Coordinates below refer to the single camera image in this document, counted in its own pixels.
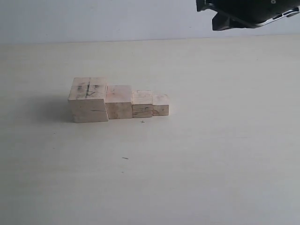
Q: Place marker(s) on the largest marked wooden cube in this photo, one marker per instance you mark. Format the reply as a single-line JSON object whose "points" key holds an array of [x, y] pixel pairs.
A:
{"points": [[87, 99]]}

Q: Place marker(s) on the second largest wooden cube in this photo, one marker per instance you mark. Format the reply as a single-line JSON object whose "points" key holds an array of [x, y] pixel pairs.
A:
{"points": [[119, 102]]}

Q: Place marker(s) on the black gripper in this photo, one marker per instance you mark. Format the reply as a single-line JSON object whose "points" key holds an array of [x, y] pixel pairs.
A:
{"points": [[248, 14]]}

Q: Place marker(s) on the third largest wooden cube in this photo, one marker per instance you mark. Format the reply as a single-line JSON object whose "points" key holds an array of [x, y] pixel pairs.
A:
{"points": [[142, 103]]}

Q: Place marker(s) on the smallest wooden cube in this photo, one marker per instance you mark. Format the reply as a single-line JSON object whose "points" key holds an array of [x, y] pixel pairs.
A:
{"points": [[160, 105]]}

